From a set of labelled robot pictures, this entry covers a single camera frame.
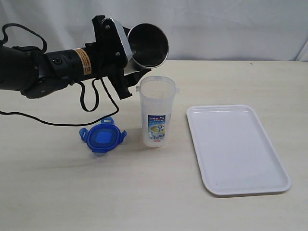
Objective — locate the clear plastic tall container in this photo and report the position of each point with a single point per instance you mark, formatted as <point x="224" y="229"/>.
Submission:
<point x="157" y="96"/>

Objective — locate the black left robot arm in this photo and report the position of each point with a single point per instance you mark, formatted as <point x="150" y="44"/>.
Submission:
<point x="35" y="73"/>

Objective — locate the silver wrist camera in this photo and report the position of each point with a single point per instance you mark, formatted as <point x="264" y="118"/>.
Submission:
<point x="115" y="32"/>

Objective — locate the blue plastic lid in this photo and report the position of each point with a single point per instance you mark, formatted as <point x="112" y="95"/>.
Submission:
<point x="102" y="137"/>

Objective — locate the stainless steel cup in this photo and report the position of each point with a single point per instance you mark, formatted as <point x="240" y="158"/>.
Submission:
<point x="149" y="46"/>

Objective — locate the white curtain backdrop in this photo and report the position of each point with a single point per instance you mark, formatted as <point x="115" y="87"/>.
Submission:
<point x="196" y="29"/>

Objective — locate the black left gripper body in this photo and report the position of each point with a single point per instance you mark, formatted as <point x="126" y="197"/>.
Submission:
<point x="106" y="63"/>

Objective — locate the white plastic tray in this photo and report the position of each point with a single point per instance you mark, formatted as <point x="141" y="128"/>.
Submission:
<point x="234" y="153"/>

